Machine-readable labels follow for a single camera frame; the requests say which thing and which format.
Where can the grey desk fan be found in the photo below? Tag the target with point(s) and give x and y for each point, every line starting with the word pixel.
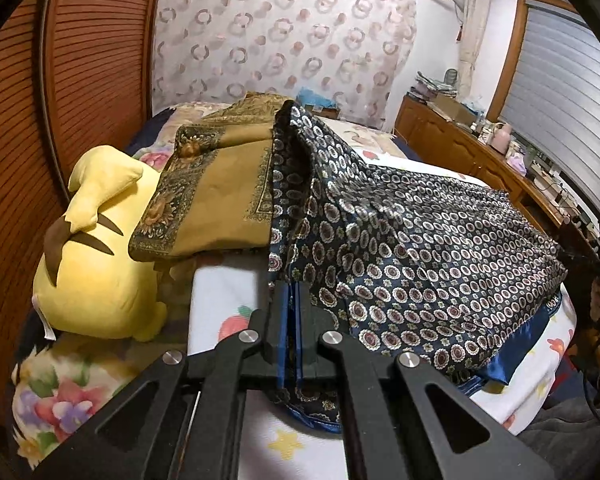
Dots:
pixel 452 77

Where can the pink thermos jug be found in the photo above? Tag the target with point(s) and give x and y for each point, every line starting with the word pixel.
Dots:
pixel 501 139

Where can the stack of papers on sideboard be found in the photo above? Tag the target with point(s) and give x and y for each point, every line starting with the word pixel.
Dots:
pixel 432 85

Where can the brown patterned scarf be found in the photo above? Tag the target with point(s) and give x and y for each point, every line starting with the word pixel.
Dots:
pixel 215 195

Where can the cardboard box with blue cloth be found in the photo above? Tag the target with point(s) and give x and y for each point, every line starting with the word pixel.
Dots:
pixel 317 100

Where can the circle patterned sheer curtain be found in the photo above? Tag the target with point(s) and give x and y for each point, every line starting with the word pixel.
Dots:
pixel 280 35

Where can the yellow plush toy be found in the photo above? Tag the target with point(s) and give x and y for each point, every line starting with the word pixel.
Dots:
pixel 105 280

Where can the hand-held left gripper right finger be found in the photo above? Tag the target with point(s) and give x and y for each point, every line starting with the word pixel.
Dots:
pixel 302 347

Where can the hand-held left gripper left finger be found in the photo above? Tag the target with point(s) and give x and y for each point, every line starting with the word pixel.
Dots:
pixel 281 345

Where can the white printed bed sheet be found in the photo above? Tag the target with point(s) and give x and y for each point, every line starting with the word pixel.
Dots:
pixel 220 300

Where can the navy patterned satin shirt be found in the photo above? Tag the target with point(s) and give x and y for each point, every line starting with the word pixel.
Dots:
pixel 405 260

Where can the pink tissue pack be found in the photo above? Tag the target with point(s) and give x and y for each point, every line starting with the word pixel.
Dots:
pixel 520 162

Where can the person's grey trousers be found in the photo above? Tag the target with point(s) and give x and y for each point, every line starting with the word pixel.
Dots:
pixel 575 440

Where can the grey window blind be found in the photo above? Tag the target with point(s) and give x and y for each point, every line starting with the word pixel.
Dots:
pixel 565 100

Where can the wooden sideboard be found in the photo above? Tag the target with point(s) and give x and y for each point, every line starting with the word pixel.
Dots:
pixel 460 150

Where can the floral blanket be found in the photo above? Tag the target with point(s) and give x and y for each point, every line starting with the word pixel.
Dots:
pixel 70 400

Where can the tied beige side curtain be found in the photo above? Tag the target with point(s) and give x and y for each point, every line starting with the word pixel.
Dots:
pixel 472 30

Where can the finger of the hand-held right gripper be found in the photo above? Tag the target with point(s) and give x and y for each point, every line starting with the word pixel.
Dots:
pixel 582 261

